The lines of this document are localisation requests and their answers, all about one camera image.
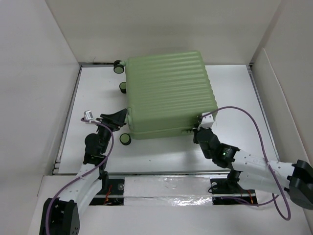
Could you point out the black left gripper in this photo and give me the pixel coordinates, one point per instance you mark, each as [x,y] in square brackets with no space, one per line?
[118,117]

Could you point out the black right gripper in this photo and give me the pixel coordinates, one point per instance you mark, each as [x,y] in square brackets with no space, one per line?
[195,130]

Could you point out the green hard-shell suitcase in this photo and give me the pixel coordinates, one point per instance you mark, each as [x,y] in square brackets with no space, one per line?
[166,93]

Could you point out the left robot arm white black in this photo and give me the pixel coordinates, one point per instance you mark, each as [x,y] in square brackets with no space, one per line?
[61,213]

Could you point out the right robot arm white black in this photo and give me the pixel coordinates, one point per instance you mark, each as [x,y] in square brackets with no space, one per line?
[293,180]

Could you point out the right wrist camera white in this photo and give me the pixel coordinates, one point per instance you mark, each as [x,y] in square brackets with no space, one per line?
[205,121]

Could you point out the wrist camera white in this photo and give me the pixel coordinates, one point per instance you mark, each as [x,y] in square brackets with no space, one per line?
[205,121]
[87,117]

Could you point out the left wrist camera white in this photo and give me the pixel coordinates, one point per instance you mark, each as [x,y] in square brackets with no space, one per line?
[87,117]

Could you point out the metal base rail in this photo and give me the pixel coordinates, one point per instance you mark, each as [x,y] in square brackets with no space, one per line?
[156,191]

